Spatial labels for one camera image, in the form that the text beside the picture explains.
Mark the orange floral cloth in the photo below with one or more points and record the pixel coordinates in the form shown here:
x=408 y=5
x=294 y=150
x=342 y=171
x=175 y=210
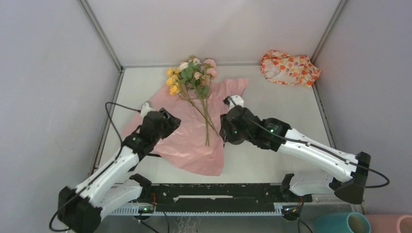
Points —
x=283 y=68

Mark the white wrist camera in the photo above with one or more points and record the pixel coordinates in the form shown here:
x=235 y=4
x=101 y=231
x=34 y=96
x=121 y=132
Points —
x=234 y=101
x=146 y=108

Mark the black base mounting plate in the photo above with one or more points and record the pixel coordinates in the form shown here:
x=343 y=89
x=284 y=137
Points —
x=218 y=197

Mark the teal cylindrical vase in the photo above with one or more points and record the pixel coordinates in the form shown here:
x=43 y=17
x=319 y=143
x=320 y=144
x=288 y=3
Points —
x=346 y=222

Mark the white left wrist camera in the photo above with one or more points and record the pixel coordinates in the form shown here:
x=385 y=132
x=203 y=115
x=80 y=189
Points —
x=146 y=108

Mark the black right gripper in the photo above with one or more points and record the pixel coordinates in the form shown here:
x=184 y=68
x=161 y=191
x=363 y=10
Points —
x=225 y=132

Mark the artificial flower bunch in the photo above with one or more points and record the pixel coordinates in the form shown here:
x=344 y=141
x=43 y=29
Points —
x=191 y=82

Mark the pink cylindrical vase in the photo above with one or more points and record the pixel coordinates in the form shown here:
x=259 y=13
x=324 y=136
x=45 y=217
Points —
x=390 y=223

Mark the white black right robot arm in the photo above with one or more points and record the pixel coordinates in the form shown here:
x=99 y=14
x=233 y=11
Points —
x=344 y=174

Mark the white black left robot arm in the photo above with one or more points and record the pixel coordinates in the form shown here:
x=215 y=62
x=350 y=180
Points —
x=85 y=206

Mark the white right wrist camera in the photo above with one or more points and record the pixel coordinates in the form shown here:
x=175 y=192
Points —
x=234 y=101

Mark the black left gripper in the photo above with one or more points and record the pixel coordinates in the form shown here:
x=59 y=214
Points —
x=172 y=123

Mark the purple pink wrapping paper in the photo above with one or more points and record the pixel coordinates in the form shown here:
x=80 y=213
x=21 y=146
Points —
x=194 y=147

